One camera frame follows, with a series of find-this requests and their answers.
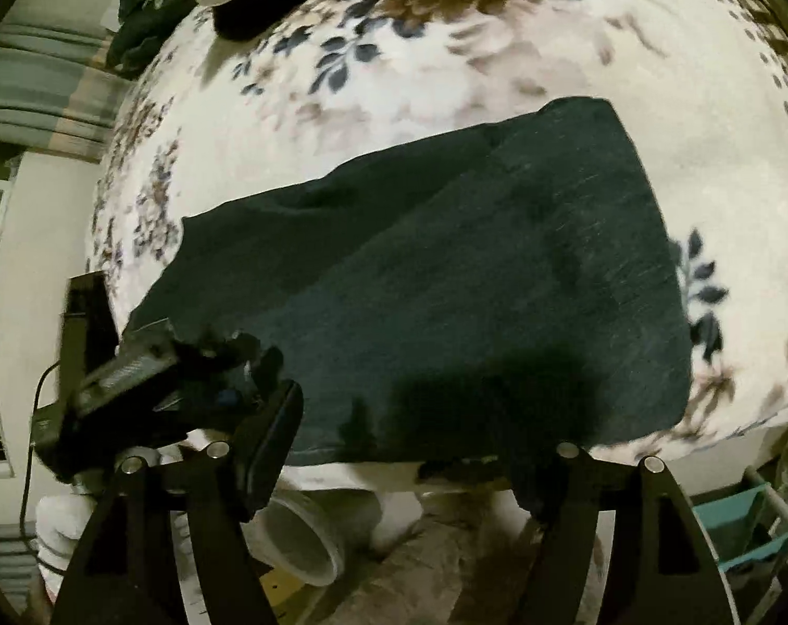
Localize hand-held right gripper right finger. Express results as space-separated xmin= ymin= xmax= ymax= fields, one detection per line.
xmin=516 ymin=441 xmax=741 ymax=625

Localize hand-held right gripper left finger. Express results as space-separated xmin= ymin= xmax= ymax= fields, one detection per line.
xmin=48 ymin=381 xmax=305 ymax=625

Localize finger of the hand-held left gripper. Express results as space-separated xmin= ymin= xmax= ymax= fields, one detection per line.
xmin=211 ymin=345 xmax=286 ymax=413
xmin=172 ymin=331 xmax=265 ymax=373

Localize black pants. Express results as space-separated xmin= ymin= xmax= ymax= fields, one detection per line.
xmin=126 ymin=96 xmax=695 ymax=517

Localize person's left hand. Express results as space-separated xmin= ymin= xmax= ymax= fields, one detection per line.
xmin=34 ymin=446 xmax=196 ymax=577

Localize white plastic pipe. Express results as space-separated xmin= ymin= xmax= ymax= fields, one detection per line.
xmin=254 ymin=487 xmax=427 ymax=588

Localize teal plastic stool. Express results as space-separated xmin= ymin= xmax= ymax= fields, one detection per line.
xmin=690 ymin=467 xmax=788 ymax=577

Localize striped grey curtain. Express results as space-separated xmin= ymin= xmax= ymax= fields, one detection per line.
xmin=0 ymin=19 xmax=137 ymax=167

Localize dark clothing pile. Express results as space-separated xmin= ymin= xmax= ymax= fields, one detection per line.
xmin=106 ymin=0 xmax=203 ymax=76

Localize floral blanket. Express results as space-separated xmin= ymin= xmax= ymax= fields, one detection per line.
xmin=90 ymin=0 xmax=788 ymax=491

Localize black cable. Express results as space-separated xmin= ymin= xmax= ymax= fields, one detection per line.
xmin=18 ymin=362 xmax=66 ymax=577

